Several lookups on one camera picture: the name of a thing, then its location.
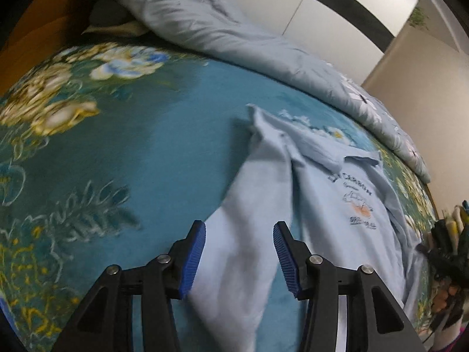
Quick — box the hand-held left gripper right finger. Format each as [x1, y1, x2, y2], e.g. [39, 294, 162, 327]
[273, 221, 427, 352]

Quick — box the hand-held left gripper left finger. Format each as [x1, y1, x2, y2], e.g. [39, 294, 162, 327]
[51, 220, 207, 352]

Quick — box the light blue shirt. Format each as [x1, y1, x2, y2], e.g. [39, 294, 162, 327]
[187, 103, 435, 352]

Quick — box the person's right forearm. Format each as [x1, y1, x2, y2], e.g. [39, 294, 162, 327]
[427, 315, 469, 352]

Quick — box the person's right hand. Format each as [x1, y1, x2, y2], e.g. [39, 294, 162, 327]
[430, 200, 469, 261]

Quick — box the pale blue floral duvet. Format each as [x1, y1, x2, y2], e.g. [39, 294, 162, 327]
[82, 0, 431, 184]

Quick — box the cream cloth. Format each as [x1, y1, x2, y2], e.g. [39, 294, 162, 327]
[81, 20, 151, 38]

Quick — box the white wardrobe with black stripe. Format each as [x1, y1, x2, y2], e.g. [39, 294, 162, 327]
[205, 0, 422, 85]

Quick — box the dark grey pillow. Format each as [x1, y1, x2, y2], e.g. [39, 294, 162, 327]
[90, 0, 132, 26]

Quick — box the wooden headboard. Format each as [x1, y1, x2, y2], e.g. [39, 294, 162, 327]
[0, 0, 92, 94]

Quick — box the green wall plant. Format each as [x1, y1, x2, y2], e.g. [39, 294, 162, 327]
[407, 5, 430, 29]

